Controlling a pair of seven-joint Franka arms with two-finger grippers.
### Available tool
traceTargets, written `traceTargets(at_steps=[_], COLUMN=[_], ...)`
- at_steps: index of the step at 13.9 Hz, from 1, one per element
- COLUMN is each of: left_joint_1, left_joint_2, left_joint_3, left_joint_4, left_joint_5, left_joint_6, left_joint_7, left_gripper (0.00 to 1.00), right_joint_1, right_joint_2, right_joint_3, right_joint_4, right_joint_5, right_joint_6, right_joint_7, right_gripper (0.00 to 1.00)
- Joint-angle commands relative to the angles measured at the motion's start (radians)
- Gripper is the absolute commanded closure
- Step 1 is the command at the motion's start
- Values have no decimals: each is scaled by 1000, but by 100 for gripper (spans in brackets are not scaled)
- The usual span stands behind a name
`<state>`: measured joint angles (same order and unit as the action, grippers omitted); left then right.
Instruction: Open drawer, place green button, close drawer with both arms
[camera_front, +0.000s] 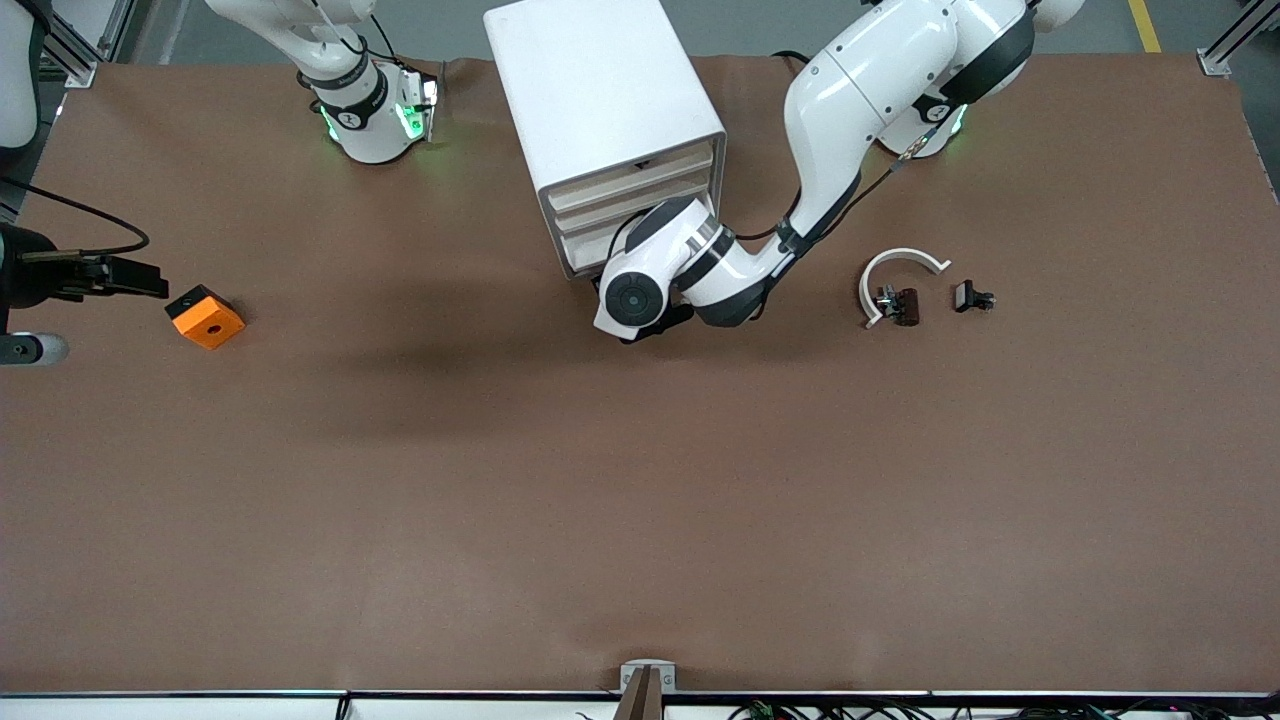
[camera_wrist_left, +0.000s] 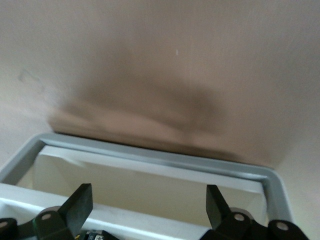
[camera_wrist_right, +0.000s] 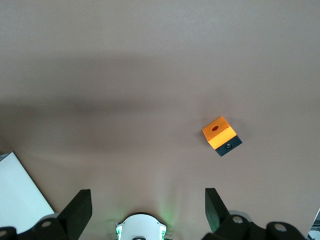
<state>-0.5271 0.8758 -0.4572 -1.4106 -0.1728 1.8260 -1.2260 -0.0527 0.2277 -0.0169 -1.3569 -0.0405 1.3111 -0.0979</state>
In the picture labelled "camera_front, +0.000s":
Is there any white beige drawer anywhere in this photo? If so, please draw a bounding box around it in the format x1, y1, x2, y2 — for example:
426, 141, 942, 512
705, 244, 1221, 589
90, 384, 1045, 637
558, 205, 661, 279
552, 168, 717, 244
546, 142, 717, 213

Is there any orange and black block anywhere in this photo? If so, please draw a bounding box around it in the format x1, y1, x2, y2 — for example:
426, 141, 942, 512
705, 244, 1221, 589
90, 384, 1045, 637
165, 284, 246, 351

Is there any brown vertical bar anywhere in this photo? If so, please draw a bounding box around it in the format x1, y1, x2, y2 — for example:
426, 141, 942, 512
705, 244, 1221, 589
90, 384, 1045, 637
615, 668, 665, 720

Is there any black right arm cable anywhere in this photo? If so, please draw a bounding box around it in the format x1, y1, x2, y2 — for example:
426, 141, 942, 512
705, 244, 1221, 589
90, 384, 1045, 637
0, 175, 152, 261

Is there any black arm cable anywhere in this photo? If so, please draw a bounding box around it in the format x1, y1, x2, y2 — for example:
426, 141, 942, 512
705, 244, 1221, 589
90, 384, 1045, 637
730, 95, 966, 261
0, 175, 152, 261

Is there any aluminium frame post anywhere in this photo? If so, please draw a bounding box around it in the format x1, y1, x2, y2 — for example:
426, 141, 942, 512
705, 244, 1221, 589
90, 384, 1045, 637
40, 0, 136, 89
1197, 0, 1280, 79

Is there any white half-ring pipe clamp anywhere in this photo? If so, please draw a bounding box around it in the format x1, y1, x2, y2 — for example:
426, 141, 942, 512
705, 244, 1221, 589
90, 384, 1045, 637
860, 247, 952, 329

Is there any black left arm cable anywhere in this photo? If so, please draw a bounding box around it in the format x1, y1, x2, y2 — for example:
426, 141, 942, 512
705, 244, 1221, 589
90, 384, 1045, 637
730, 95, 966, 261

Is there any grey metal bracket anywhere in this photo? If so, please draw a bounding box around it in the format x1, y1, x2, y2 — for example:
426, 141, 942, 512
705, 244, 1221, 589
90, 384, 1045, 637
620, 659, 677, 693

